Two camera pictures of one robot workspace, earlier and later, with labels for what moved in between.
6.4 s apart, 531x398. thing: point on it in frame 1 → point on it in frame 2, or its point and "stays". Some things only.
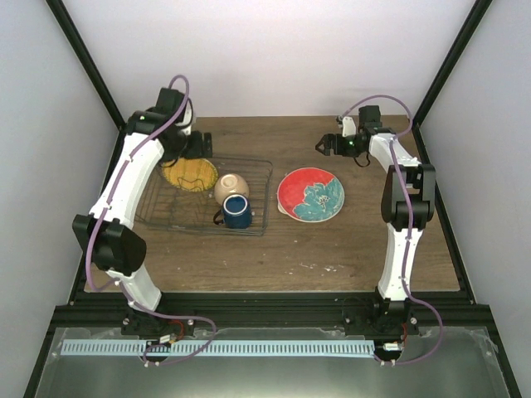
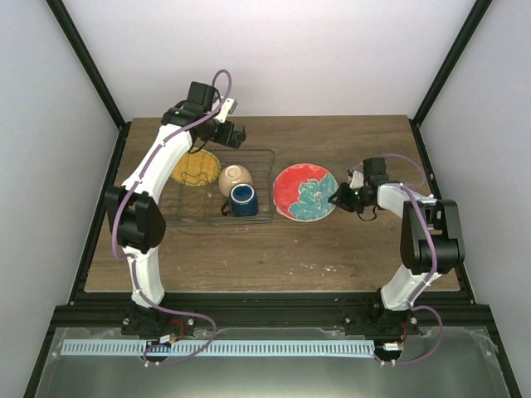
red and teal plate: x=310 y=194 stays
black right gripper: x=327 y=139 → x=340 y=201
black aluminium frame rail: x=270 y=309 stays
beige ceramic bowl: x=231 y=183 → x=232 y=175
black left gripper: x=195 y=150 → x=233 y=142
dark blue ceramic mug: x=236 y=212 → x=242 y=202
